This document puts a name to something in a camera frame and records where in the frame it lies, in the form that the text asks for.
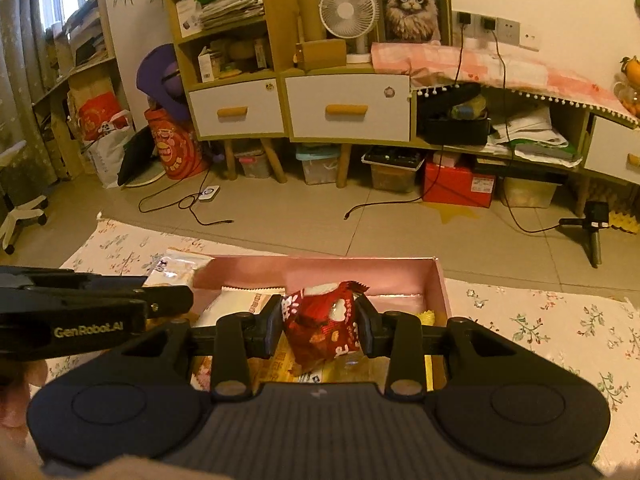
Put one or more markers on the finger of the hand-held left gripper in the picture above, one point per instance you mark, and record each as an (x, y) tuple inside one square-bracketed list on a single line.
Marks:
[(75, 277), (160, 300)]

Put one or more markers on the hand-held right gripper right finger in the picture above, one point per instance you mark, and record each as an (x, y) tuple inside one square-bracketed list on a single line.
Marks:
[(361, 329)]

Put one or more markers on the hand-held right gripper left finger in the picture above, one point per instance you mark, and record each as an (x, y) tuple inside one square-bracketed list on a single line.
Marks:
[(276, 331)]

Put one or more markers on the cream packet with red label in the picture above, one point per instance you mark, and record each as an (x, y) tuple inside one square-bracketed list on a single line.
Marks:
[(245, 305)]

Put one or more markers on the red and white snack packet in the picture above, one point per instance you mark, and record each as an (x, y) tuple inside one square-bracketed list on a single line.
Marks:
[(320, 325)]

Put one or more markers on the pink cardboard box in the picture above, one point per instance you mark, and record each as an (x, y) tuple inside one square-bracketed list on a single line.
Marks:
[(390, 272)]

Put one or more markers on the pink floral snack packet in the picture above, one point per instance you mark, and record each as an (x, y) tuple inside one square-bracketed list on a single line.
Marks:
[(202, 375)]

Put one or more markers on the person's left hand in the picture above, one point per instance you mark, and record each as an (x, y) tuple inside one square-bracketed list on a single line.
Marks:
[(20, 395)]

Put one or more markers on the white pecan print packet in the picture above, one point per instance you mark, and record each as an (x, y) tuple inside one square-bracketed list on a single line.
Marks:
[(175, 265)]

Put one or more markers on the yellow snack packet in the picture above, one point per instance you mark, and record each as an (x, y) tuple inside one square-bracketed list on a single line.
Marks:
[(289, 367), (426, 318)]

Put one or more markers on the white chair base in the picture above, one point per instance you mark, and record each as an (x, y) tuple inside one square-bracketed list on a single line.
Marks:
[(22, 217)]

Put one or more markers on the white charger puck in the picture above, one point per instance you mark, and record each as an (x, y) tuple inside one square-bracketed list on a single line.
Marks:
[(209, 194)]

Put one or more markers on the white shopping bag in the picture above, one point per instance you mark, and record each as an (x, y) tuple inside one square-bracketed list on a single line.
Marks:
[(110, 152)]

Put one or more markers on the red printed bag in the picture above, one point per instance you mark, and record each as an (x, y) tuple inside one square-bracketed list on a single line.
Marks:
[(175, 147)]

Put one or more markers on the clear plastic storage box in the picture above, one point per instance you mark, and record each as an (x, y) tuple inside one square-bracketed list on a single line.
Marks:
[(254, 166), (395, 172), (317, 167), (530, 192)]

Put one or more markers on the orange red gift box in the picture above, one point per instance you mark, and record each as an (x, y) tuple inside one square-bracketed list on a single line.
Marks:
[(97, 115)]

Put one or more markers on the red cardboard box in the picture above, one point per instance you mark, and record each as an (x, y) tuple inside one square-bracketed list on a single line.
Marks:
[(457, 185)]

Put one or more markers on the floral tablecloth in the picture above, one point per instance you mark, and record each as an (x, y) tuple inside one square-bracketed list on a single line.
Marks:
[(540, 330)]

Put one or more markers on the beige curtain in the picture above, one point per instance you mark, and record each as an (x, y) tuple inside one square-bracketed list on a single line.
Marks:
[(20, 85)]

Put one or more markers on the wooden side shelf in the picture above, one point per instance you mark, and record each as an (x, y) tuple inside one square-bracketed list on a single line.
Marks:
[(90, 75)]

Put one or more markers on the purple hat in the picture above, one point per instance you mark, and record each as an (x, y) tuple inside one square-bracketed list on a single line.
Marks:
[(160, 80)]

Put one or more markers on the black bag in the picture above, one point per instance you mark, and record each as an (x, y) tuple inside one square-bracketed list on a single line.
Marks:
[(452, 122)]

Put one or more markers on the low wooden cabinet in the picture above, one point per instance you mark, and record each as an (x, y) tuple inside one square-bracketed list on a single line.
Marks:
[(415, 85)]

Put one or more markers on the black tripod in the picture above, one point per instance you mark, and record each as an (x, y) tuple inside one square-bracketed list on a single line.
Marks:
[(595, 220)]

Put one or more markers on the small wooden box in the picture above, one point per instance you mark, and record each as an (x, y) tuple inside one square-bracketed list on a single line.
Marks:
[(320, 55)]

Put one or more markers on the yellow egg tray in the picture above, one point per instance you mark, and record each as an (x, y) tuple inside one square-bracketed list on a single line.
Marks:
[(625, 221)]

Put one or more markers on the stack of papers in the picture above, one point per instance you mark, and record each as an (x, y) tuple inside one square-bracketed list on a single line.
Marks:
[(232, 5)]

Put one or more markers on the pink checked cloth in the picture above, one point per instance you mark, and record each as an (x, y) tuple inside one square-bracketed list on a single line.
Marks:
[(525, 72)]

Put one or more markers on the tall wooden shelf cabinet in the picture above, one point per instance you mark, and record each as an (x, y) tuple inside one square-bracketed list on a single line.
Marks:
[(280, 20)]

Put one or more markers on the white desk fan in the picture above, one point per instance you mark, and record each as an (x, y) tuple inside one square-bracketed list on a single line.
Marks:
[(349, 10)]

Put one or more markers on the cardboard tube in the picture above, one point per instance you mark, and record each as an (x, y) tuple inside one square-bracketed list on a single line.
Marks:
[(310, 12)]

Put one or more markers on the framed cat picture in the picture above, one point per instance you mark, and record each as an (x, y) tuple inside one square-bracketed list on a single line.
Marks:
[(411, 5)]

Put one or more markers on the black power adapter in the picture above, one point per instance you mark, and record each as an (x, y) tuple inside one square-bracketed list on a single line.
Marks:
[(488, 23), (465, 18)]

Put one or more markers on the orange fruit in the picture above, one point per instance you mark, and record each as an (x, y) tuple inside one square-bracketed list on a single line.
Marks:
[(632, 67)]

